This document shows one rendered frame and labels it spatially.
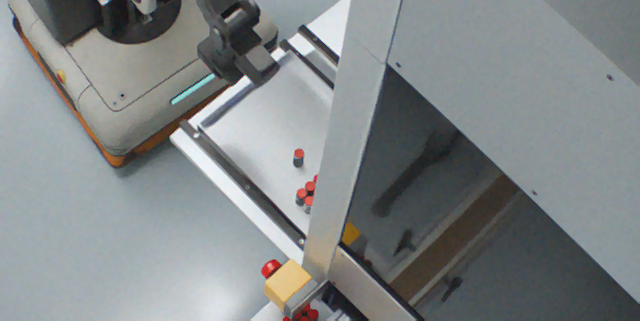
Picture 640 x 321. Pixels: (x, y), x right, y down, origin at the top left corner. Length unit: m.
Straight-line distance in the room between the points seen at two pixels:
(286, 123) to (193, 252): 0.91
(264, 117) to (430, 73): 1.08
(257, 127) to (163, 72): 0.80
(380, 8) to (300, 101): 1.09
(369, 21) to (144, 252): 1.94
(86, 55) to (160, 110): 0.28
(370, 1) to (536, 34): 0.24
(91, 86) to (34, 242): 0.51
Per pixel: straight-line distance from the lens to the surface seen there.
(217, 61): 1.82
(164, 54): 2.88
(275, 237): 2.01
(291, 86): 2.14
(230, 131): 2.09
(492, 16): 0.91
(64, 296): 2.93
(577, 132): 0.93
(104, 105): 2.82
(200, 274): 2.91
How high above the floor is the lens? 2.77
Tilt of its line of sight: 65 degrees down
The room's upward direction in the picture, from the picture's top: 10 degrees clockwise
